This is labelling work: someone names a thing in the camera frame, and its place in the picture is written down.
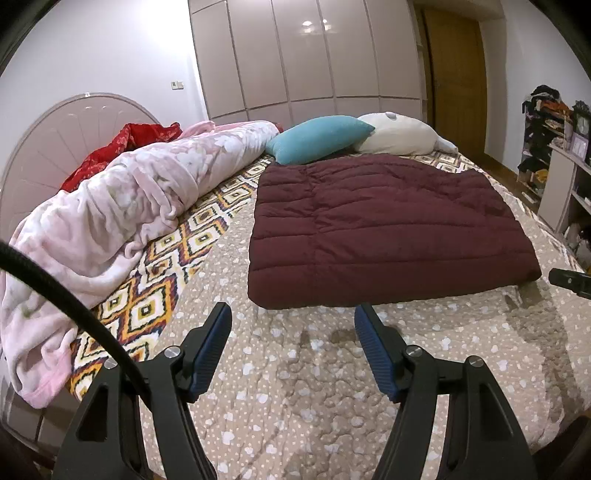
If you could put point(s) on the maroon padded jacket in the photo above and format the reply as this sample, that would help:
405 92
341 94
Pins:
383 226

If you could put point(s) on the patterned bedspread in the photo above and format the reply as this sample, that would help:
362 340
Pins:
323 383

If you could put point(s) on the table clock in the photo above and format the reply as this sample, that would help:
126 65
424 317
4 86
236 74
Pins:
582 123

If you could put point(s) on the wooden door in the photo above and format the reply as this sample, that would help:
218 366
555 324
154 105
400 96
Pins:
455 78

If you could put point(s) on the pink floral fleece blanket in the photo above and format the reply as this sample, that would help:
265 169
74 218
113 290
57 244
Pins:
115 217

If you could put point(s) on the purple picture frame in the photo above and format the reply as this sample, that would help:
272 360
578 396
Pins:
579 144

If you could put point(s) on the red blanket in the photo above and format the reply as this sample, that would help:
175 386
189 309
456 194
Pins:
120 147

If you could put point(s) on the beige wardrobe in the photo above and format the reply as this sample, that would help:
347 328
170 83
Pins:
304 55

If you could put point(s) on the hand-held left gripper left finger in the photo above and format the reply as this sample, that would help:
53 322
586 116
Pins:
214 350

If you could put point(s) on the teal pillow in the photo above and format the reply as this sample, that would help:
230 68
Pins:
318 141

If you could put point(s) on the round pink headboard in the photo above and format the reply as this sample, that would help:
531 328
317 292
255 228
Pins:
60 138

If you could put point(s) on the shelf with clothes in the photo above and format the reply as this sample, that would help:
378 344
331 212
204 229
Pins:
542 134

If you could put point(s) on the white cabinet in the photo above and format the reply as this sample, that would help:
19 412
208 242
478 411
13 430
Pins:
565 194

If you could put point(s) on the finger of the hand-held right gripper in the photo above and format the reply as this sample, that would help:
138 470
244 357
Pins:
570 279

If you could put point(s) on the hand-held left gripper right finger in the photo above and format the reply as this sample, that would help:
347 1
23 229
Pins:
376 355

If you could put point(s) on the white pillow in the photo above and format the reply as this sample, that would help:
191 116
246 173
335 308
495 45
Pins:
401 134

